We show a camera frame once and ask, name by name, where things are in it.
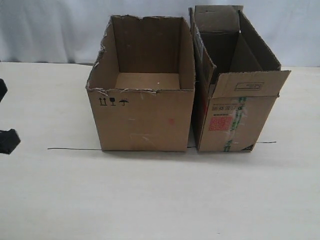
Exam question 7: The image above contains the large cardboard box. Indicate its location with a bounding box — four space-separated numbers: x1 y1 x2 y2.
85 15 196 152

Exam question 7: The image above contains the tall cardboard box green tape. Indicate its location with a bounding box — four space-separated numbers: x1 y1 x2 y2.
189 5 290 152

